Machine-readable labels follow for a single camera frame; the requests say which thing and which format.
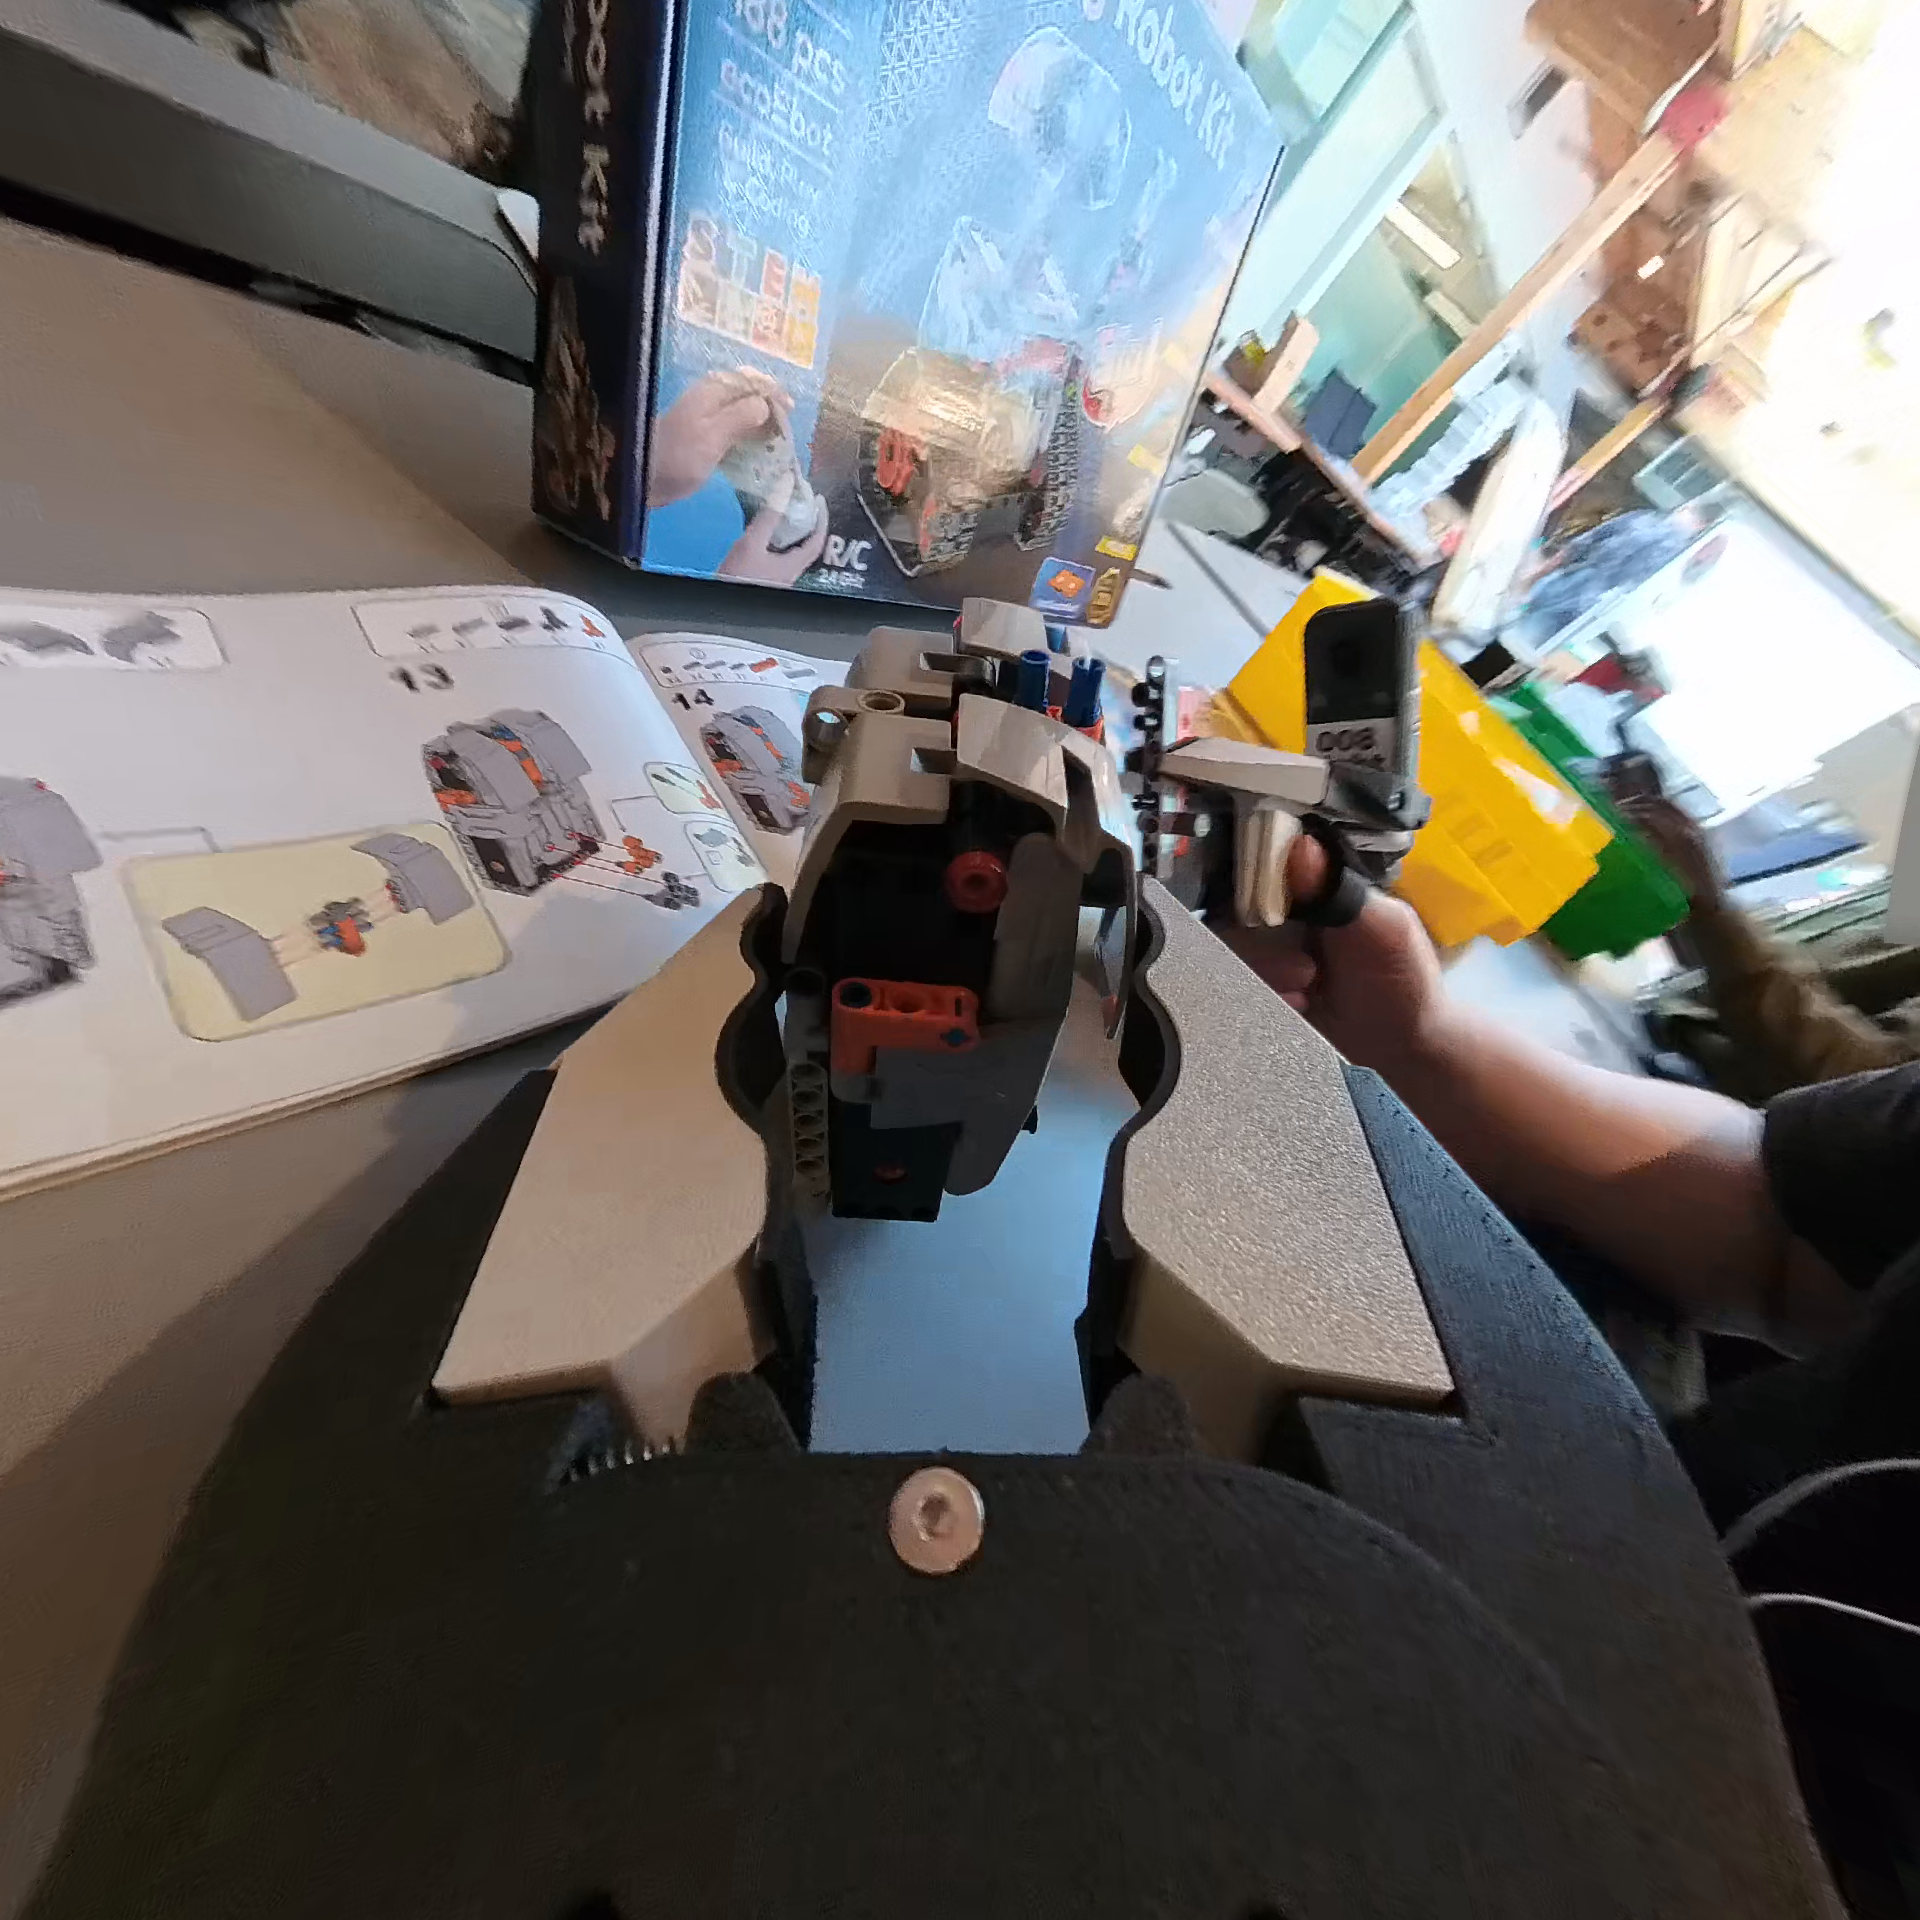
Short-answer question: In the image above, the person's black shirt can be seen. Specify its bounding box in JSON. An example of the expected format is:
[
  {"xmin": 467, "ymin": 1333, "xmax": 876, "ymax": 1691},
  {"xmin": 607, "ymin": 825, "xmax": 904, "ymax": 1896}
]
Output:
[{"xmin": 1665, "ymin": 1056, "xmax": 1920, "ymax": 1920}]

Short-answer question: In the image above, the yellow storage bin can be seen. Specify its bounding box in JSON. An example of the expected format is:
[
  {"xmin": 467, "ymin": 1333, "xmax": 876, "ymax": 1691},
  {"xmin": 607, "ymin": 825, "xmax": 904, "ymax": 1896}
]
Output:
[{"xmin": 1223, "ymin": 568, "xmax": 1615, "ymax": 951}]

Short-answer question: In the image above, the person's right forearm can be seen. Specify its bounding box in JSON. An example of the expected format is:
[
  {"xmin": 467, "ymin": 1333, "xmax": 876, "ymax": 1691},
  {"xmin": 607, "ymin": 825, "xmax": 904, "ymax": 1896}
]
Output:
[{"xmin": 1380, "ymin": 960, "xmax": 1801, "ymax": 1327}]

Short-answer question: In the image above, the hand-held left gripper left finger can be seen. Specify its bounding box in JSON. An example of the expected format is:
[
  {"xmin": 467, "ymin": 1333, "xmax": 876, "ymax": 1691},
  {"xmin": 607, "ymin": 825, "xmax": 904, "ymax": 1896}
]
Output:
[{"xmin": 432, "ymin": 885, "xmax": 819, "ymax": 1449}]

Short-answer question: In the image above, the blue robot kit box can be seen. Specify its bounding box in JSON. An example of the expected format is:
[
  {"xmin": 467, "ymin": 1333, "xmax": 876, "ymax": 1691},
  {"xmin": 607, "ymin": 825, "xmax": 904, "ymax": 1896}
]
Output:
[{"xmin": 527, "ymin": 0, "xmax": 1292, "ymax": 633}]

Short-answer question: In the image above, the white instruction booklet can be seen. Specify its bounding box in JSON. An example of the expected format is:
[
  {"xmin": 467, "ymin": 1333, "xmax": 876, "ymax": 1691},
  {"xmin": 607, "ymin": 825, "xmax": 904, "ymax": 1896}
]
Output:
[{"xmin": 0, "ymin": 584, "xmax": 858, "ymax": 1202}]

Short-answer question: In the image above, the green storage bin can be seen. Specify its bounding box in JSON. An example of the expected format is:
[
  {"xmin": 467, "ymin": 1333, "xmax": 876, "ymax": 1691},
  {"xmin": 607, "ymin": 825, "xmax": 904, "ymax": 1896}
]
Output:
[{"xmin": 1499, "ymin": 681, "xmax": 1692, "ymax": 961}]

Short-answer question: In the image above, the grey building-block robot model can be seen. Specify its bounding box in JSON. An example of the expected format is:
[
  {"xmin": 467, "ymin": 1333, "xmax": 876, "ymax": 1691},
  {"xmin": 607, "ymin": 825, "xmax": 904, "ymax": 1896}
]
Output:
[{"xmin": 780, "ymin": 595, "xmax": 1202, "ymax": 1224}]

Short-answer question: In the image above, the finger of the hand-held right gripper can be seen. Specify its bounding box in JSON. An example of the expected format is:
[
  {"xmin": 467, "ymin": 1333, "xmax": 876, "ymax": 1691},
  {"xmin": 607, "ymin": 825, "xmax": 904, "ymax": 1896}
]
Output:
[{"xmin": 1160, "ymin": 735, "xmax": 1337, "ymax": 840}]

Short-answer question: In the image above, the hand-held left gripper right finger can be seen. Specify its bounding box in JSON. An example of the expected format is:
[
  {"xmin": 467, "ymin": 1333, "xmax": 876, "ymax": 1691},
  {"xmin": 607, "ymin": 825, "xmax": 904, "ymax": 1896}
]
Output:
[{"xmin": 1080, "ymin": 877, "xmax": 1457, "ymax": 1441}]

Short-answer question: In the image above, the person's right hand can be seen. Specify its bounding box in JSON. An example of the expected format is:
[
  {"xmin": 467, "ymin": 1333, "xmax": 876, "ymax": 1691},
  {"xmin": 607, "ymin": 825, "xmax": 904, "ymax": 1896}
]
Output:
[{"xmin": 1223, "ymin": 832, "xmax": 1452, "ymax": 1058}]

